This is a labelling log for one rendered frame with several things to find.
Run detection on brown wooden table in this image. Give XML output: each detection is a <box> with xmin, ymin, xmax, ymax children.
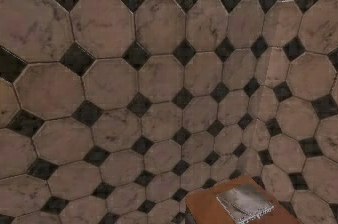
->
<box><xmin>184</xmin><ymin>172</ymin><xmax>303</xmax><ymax>224</ymax></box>

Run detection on grey book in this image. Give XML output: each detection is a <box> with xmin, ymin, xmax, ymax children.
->
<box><xmin>216</xmin><ymin>183</ymin><xmax>275</xmax><ymax>224</ymax></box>

